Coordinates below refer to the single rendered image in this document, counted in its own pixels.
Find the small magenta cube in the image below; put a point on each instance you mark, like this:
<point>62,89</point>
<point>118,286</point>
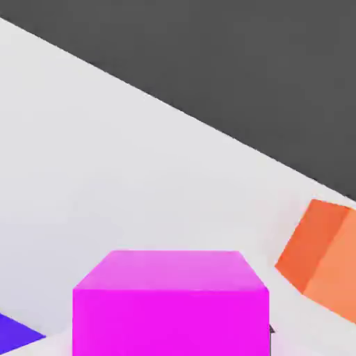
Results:
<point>170,314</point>

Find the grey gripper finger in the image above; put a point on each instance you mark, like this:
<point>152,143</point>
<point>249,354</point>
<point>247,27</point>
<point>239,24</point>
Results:
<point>271,330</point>

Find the large orange box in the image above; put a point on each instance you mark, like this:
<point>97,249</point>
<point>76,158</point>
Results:
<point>325,261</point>

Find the large blue box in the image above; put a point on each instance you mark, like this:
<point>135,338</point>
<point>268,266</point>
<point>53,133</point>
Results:
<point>14,332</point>

